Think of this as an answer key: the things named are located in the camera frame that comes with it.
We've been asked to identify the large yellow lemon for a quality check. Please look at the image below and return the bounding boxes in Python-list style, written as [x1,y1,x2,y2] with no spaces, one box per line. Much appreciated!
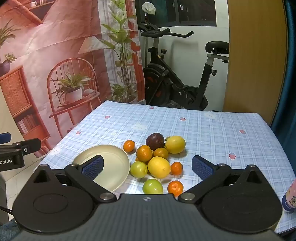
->
[165,136,186,154]
[147,157,171,179]

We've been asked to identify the pink and blue bottle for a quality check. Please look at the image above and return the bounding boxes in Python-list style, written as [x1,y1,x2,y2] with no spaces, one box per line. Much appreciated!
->
[282,178,296,213]

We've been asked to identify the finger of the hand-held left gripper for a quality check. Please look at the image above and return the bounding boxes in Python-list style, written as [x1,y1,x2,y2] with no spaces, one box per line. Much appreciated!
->
[0,132,12,144]
[0,138,42,156]

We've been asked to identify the printed wall tapestry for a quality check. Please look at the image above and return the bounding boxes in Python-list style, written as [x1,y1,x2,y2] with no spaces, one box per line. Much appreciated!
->
[0,0,145,158]

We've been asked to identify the blue curtain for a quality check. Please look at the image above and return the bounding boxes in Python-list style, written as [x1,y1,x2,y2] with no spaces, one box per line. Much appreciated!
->
[270,0,296,163]

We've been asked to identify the cream round plate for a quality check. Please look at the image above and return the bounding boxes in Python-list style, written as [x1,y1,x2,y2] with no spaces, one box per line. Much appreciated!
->
[72,145,130,193]

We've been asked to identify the wooden door panel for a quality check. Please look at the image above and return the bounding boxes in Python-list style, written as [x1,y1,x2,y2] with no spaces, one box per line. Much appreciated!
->
[222,0,288,127]

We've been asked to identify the white cloth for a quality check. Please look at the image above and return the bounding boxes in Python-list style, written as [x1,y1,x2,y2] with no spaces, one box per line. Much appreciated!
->
[142,2,156,15]

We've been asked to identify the dark window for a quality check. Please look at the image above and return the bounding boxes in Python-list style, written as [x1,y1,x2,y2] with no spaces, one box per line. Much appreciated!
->
[135,0,217,28]

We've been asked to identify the black cable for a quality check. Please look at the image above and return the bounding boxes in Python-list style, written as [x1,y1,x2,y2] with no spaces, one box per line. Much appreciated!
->
[0,205,15,215]

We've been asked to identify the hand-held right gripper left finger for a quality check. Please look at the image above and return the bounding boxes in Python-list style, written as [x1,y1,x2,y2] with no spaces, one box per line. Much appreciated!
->
[33,155,117,202]

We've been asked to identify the teal cloth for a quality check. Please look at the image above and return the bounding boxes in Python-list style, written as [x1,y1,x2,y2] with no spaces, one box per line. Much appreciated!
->
[0,217,22,241]

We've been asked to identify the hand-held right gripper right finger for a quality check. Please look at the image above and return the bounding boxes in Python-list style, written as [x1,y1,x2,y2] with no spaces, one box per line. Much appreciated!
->
[178,155,262,202]

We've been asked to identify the blue checked tablecloth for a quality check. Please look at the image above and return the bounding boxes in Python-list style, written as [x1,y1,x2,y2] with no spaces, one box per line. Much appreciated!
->
[37,100,296,234]

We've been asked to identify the green round fruit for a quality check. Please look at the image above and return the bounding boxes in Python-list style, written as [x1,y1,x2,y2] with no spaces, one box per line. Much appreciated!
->
[130,161,148,178]
[142,179,164,194]

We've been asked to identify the black exercise bike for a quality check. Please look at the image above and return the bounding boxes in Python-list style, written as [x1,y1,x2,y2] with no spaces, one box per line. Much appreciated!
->
[136,22,230,111]

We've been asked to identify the purple mangosteen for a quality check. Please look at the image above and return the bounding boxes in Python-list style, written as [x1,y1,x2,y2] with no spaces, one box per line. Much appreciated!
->
[146,133,165,151]

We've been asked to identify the small orange tangerine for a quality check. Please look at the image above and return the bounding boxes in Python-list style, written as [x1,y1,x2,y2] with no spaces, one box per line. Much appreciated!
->
[167,180,184,194]
[123,140,136,153]
[171,161,183,175]

